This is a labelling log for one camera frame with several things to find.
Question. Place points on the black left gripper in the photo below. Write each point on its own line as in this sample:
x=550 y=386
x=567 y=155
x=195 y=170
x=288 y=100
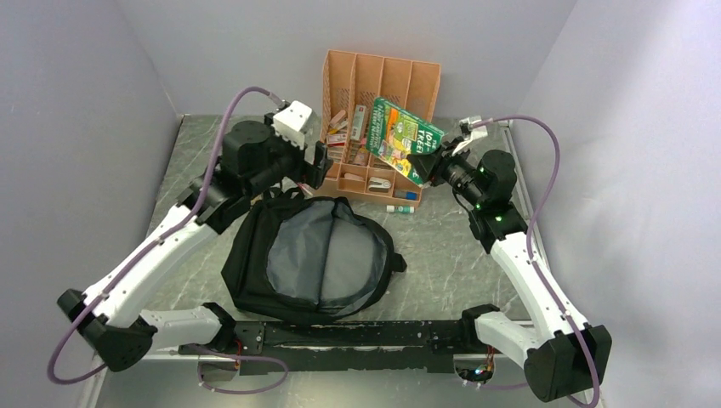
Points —
x=311 y=173

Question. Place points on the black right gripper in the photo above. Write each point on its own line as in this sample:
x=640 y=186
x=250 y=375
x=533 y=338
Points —
x=431 y=167

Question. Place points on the green treehouse paperback book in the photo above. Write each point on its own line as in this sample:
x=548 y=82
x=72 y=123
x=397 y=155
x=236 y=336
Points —
x=394 y=134

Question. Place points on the black student backpack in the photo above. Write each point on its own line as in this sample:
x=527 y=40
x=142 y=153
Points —
x=309 y=261

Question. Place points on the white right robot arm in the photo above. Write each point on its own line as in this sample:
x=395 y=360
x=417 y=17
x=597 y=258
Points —
x=561 y=354

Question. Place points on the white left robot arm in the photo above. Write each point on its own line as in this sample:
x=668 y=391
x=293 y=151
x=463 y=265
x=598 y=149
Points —
x=111 y=315

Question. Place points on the white red staples box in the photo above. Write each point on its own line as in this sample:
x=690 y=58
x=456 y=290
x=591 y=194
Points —
x=336 y=139

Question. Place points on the grey blue sharpener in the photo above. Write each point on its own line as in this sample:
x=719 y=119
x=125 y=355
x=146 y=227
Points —
x=406 y=195

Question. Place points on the green white glue stick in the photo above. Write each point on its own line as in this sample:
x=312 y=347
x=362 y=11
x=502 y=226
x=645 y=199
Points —
x=400 y=209

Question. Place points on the tall white green box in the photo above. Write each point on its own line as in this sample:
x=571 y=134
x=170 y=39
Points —
x=358 y=121

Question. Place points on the white stapler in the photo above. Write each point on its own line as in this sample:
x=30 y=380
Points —
x=376 y=184

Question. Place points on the orange plastic desk organizer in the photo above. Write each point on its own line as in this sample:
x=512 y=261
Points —
x=351 y=79

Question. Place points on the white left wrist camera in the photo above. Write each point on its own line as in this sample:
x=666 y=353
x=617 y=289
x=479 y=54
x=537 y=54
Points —
x=295 y=124

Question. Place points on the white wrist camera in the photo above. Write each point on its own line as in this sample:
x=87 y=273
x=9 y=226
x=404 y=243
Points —
x=295 y=124
x=471 y=130

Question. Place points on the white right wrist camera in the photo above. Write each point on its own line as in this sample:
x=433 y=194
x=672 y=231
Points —
x=471 y=130

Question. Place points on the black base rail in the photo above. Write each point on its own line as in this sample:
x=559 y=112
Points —
x=435 y=346

